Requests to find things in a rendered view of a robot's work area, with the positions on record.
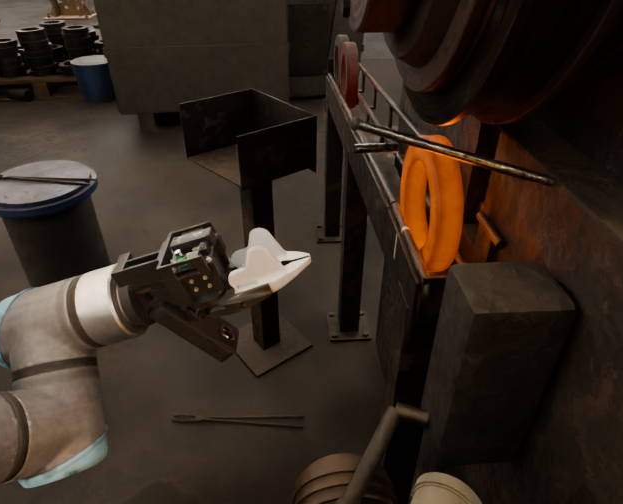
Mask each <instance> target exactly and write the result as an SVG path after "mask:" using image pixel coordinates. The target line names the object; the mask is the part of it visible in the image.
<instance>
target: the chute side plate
mask: <svg viewBox="0 0 623 504"><path fill-rule="evenodd" d="M326 95H327V96H328V107H329V110H330V112H331V115H332V118H333V120H334V123H335V126H336V128H337V131H338V134H339V136H340V139H341V142H342V145H343V147H344V150H345V143H347V147H348V150H349V163H350V166H351V169H352V171H353V174H354V177H355V179H356V182H357V185H358V187H359V190H360V193H361V195H362V198H363V201H364V204H365V206H366V209H367V212H368V214H369V217H370V220H371V222H372V225H373V228H374V230H375V233H376V236H377V238H378V241H379V244H380V246H381V249H382V252H383V255H384V258H385V261H386V264H387V267H388V270H389V274H390V277H391V280H392V283H393V286H394V289H395V292H396V294H397V287H398V282H400V285H401V288H402V291H403V294H404V297H405V299H406V302H407V305H408V315H407V321H406V327H407V330H408V333H413V327H414V321H415V315H416V309H417V303H418V297H419V291H420V285H421V283H420V281H419V278H418V276H417V274H416V272H415V269H414V267H413V263H412V261H411V258H410V256H409V253H408V251H407V248H406V245H405V243H404V240H403V238H402V235H401V233H400V230H399V228H398V225H397V223H396V221H395V219H394V216H393V213H392V210H391V208H390V205H389V203H388V202H387V200H386V198H385V195H384V193H383V191H382V189H381V187H380V184H379V182H378V180H377V178H376V176H375V174H374V172H373V170H372V168H371V166H370V163H369V161H368V159H367V158H366V156H365V153H353V145H354V144H360V142H359V140H358V138H357V136H356V134H355V132H354V130H352V129H351V128H350V127H349V122H350V121H349V119H348V117H347V115H346V113H345V111H344V109H343V107H342V105H341V103H340V100H339V98H338V96H337V94H336V92H335V90H334V88H333V86H332V84H331V82H330V79H329V78H328V76H326ZM396 234H397V244H396V252H395V259H394V249H395V240H396Z"/></svg>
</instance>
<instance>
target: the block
mask: <svg viewBox="0 0 623 504"><path fill-rule="evenodd" d="M575 317H576V310H575V306H574V303H573V301H572V300H571V299H570V298H569V296H568V295H567V294H566V292H565V291H564V290H563V288H562V287H561V286H560V285H559V283H558V282H557V281H556V279H555V278H554V277H553V275H552V274H551V273H550V272H549V270H548V269H547V268H546V266H545V265H543V264H541V263H538V262H535V261H519V262H491V263H463V264H456V265H453V266H451V267H450V269H449V270H448V273H447V278H446V283H445V288H444V293H443V298H442V303H441V308H440V313H439V318H438V323H437V328H436V333H435V338H434V343H433V348H432V353H431V357H430V362H429V367H428V372H427V377H426V382H425V387H424V392H423V397H422V402H421V407H420V408H421V409H425V410H427V411H428V413H429V418H428V423H427V427H426V428H423V430H424V433H425V437H426V440H427V444H428V447H429V451H430V454H431V457H432V459H433V461H434V462H435V464H436V465H439V466H458V465H475V464H493V463H508V462H510V461H513V460H514V459H516V458H517V455H518V453H519V451H520V448H521V446H522V444H523V441H524V439H525V436H526V434H527V432H528V429H529V427H530V424H531V422H532V420H533V417H534V415H535V412H536V410H537V408H538V405H539V403H540V401H541V398H542V396H543V393H544V391H545V389H546V386H547V384H548V381H549V379H550V377H551V374H552V372H553V370H554V367H555V365H556V362H557V360H558V358H559V355H560V353H561V350H562V348H563V346H564V343H565V341H566V339H567V336H568V334H569V331H570V329H571V327H572V324H573V322H574V319H575Z"/></svg>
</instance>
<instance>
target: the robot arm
mask: <svg viewBox="0 0 623 504"><path fill-rule="evenodd" d="M201 227H202V228H203V229H202V230H199V231H196V232H192V233H189V234H186V235H183V234H182V233H185V232H188V231H191V230H195V229H198V228H201ZM170 242H172V243H171V246H170V247H171V249H172V251H171V250H170V249H169V245H170ZM225 251H226V245H225V243H224V241H223V239H222V238H221V236H220V234H217V233H216V231H215V229H214V227H213V225H212V223H211V222H210V221H207V222H204V223H201V224H198V225H194V226H191V227H188V228H184V229H181V230H178V231H175V232H171V233H169V235H168V238H167V240H166V241H165V242H163V244H162V246H161V249H160V251H157V252H153V253H150V254H147V255H143V256H140V257H137V258H134V257H133V256H132V254H131V253H130V252H129V253H126V254H122V255H120V256H119V258H118V261H117V262H118V263H117V264H114V265H110V266H107V267H104V268H100V269H97V270H94V271H90V272H88V273H85V274H81V275H78V276H75V277H71V278H68V279H65V280H61V281H58V282H55V283H51V284H48V285H45V286H41V287H33V288H29V289H26V290H24V291H22V292H20V293H18V294H16V295H13V296H11V297H8V298H6V299H4V300H3V301H1V302H0V365H1V366H3V367H5V368H7V369H9V370H11V375H12V389H13V391H8V392H6V391H0V484H5V483H9V482H12V481H16V480H18V481H19V483H20V484H21V485H22V486H23V487H24V488H32V487H37V486H41V485H45V484H48V483H51V482H54V481H57V480H60V479H63V478H66V477H68V476H70V475H73V474H76V473H79V472H81V471H84V470H86V469H88V468H90V467H92V466H94V465H96V464H98V463H99V462H101V461H102V460H103V459H104V458H105V456H106V454H107V451H108V446H107V434H106V433H107V431H108V426H107V425H106V424H105V418H104V410H103V402H102V394H101V386H100V379H99V371H98V364H97V355H96V349H97V348H100V347H103V346H107V345H111V344H114V343H118V342H122V341H125V340H129V339H133V338H136V337H140V336H142V335H143V334H145V332H146V331H147V329H148V327H149V325H152V324H154V323H156V322H158V323H159V324H161V325H162V326H164V327H166V328H167V329H169V330H170V331H172V332H174V333H175V334H177V335H178V336H180V337H181V338H183V339H185V340H186V341H188V342H189V343H191V344H193V345H194V346H196V347H197V348H199V349H201V350H202V351H204V352H205V353H207V354H208V355H210V356H212V357H213V358H215V359H216V360H218V361H220V362H224V361H226V360H227V359H228V358H229V357H231V356H232V355H233V354H234V353H236V349H237V343H238V337H239V330H238V329H237V328H236V327H234V326H233V325H232V324H230V323H229V322H227V321H226V320H224V319H223V318H221V317H220V316H224V315H231V314H235V313H238V312H241V311H244V310H246V309H248V308H250V307H252V306H254V305H256V304H257V303H259V302H261V301H263V300H265V299H266V298H268V297H270V296H272V294H273V293H274V292H276V291H277V290H279V289H281V288H282V287H283V286H285V285H286V284H287V283H288V282H290V281H291V280H292V279H293V278H294V277H296V276H297V275H298V274H299V273H300V272H302V271H303V270H304V269H305V268H306V267H307V266H308V265H309V264H310V263H311V257H310V254H309V253H304V252H297V251H285V250H284V249H283V248H282V247H281V246H280V245H279V243H278V242H277V241H276V240H275V239H274V237H273V236H272V235H271V234H270V233H269V231H268V230H266V229H264V228H255V229H253V230H251V231H250V233H249V243H248V246H247V247H246V248H244V249H241V250H238V251H235V252H234V253H233V254H232V257H230V258H229V259H228V257H227V255H226V253H225Z"/></svg>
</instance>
